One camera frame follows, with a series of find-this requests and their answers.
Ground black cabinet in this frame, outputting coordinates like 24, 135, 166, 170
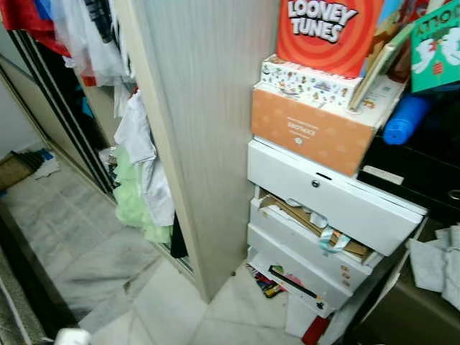
356, 93, 460, 224

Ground blue plastic bottle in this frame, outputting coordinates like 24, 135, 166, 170
382, 93, 432, 146

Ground grey crumpled cloth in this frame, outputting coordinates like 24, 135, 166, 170
408, 226, 460, 310

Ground green Jolly book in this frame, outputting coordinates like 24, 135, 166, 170
410, 0, 460, 93

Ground white drawer cabinet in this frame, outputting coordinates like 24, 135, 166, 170
244, 138, 428, 339

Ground thin board book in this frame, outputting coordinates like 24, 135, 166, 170
349, 24, 425, 112

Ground dark brown chest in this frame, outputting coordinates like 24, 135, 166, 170
352, 216, 460, 345

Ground orange cardboard box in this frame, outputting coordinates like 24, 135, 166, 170
252, 75, 407, 177

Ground brown cardboard sheet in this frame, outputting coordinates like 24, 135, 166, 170
260, 194, 374, 263

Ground white patterned box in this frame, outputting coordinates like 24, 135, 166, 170
260, 56, 364, 109

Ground orange Looney Tunes box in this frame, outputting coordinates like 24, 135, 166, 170
277, 0, 385, 78

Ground small red box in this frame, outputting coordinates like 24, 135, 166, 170
302, 316, 331, 345

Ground colourful toy packets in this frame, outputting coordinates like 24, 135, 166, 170
248, 262, 285, 299

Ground light wood wardrobe panel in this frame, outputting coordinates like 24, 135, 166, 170
111, 0, 285, 303

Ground white grey shirt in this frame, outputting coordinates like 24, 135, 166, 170
114, 90, 175, 227

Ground light green cloth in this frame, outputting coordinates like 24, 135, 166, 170
114, 147, 173, 245

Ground white hanging garment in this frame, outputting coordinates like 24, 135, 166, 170
50, 0, 134, 87

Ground brown box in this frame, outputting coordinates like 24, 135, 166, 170
0, 151, 37, 191

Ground red hanging garment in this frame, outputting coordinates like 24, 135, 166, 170
0, 0, 55, 55

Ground grey quilted mattress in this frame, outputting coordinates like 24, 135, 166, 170
0, 252, 33, 345

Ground dark sliding door frame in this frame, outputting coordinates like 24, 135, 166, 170
0, 29, 119, 198

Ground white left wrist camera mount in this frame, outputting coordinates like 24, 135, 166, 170
54, 328, 92, 345

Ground dark bed frame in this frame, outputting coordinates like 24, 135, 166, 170
0, 201, 73, 339

